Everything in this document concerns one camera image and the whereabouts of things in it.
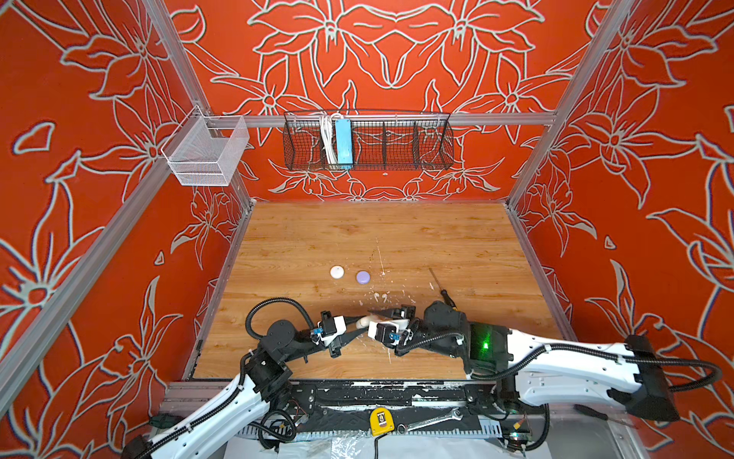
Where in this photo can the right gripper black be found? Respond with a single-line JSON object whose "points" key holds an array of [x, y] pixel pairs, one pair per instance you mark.
{"points": [[408, 310]]}

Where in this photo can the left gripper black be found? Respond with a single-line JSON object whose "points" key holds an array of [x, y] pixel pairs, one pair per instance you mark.
{"points": [[343, 341]]}

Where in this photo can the purple round case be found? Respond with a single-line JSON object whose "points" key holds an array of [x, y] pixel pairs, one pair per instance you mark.
{"points": [[363, 277]]}

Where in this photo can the white earbuds charging case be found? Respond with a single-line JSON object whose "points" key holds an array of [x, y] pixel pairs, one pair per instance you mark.
{"points": [[337, 272]]}

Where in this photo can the small white case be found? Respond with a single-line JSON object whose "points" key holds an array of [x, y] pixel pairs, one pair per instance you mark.
{"points": [[365, 322]]}

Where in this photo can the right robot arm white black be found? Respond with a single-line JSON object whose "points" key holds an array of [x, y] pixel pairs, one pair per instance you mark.
{"points": [[533, 371]]}

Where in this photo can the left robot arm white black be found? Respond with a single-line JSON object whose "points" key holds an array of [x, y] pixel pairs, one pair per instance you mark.
{"points": [[261, 387]]}

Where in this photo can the yellow black screwdriver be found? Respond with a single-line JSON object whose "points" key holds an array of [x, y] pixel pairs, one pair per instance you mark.
{"points": [[443, 292]]}

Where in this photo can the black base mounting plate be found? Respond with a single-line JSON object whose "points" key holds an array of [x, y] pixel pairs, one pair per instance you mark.
{"points": [[341, 406]]}

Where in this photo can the yellow tape measure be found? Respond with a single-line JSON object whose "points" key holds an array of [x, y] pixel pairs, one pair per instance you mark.
{"points": [[381, 422]]}

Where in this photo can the silver wrench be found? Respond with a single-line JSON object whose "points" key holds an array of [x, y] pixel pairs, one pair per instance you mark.
{"points": [[453, 415]]}

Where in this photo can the light blue box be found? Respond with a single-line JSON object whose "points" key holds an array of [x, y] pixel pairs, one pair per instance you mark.
{"points": [[344, 143]]}

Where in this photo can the clear plastic bin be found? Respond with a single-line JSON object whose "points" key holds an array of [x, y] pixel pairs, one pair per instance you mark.
{"points": [[197, 157]]}

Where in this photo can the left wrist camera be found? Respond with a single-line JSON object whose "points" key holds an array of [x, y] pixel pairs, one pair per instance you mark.
{"points": [[328, 329]]}

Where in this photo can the black wire basket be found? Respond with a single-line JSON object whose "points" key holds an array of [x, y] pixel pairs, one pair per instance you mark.
{"points": [[382, 140]]}

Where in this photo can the black screwdriver on frame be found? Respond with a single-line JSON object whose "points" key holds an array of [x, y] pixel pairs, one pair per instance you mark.
{"points": [[596, 414]]}

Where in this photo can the green handled tool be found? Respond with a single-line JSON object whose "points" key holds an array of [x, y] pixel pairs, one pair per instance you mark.
{"points": [[164, 421]]}

